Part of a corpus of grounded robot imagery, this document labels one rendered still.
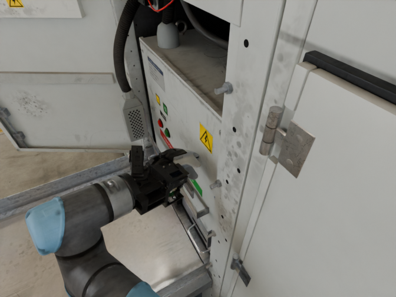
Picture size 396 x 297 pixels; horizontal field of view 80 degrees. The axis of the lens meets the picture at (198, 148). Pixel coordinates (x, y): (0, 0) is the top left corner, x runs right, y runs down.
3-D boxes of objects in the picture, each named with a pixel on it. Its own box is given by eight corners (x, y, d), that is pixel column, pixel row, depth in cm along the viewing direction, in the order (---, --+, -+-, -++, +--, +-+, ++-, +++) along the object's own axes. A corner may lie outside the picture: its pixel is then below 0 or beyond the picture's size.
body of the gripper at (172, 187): (185, 197, 52) (138, 223, 44) (162, 175, 57) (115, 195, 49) (191, 170, 48) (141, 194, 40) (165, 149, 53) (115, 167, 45)
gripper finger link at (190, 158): (211, 165, 57) (183, 180, 51) (194, 153, 60) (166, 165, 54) (214, 155, 56) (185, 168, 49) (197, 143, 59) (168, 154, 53)
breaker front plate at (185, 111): (211, 247, 74) (222, 128, 41) (155, 151, 105) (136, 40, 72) (215, 244, 75) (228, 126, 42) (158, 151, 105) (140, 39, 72)
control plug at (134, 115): (131, 142, 88) (119, 102, 76) (126, 135, 91) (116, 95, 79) (150, 136, 91) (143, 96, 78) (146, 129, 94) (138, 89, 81)
